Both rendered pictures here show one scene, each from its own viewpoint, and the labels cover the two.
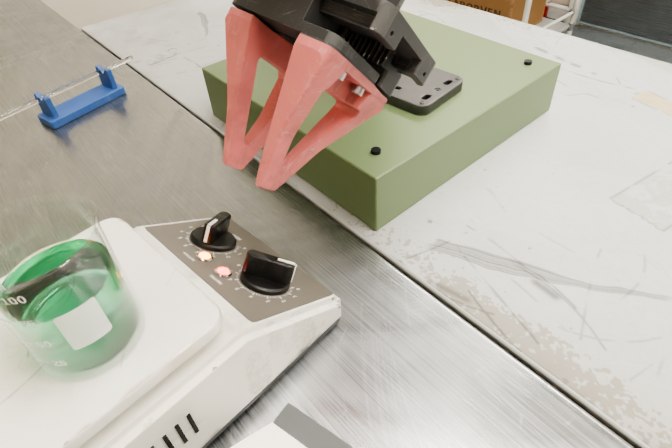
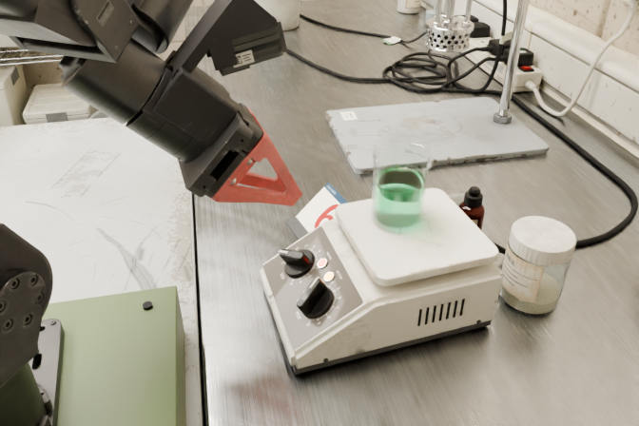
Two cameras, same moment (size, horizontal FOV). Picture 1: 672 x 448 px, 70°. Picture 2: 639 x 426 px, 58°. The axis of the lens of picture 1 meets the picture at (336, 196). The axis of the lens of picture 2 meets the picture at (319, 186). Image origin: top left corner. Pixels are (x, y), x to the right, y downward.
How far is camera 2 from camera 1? 0.64 m
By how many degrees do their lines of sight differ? 103
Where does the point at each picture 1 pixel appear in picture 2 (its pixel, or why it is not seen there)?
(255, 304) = (314, 240)
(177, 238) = (341, 295)
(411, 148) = (119, 298)
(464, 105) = not seen: hidden behind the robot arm
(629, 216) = not seen: hidden behind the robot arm
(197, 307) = (344, 212)
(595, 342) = (156, 229)
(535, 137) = not seen: outside the picture
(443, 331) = (215, 260)
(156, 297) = (363, 222)
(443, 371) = (234, 247)
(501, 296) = (165, 261)
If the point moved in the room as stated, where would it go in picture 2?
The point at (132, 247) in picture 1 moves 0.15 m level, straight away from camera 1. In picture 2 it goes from (371, 251) to (407, 392)
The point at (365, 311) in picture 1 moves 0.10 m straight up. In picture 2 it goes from (243, 285) to (236, 205)
